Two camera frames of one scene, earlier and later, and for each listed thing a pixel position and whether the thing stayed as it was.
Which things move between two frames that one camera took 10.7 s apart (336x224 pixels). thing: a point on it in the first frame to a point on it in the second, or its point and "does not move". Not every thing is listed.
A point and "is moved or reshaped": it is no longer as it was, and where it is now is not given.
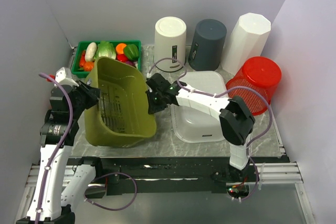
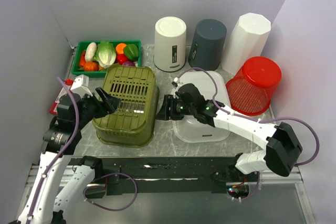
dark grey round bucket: [207, 46] does not move
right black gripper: [152, 109] to [169, 101]
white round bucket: [169, 44] does not move
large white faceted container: [248, 40] does not move
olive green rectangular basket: [121, 118] is moved or reshaped
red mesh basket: [262, 74] does not move
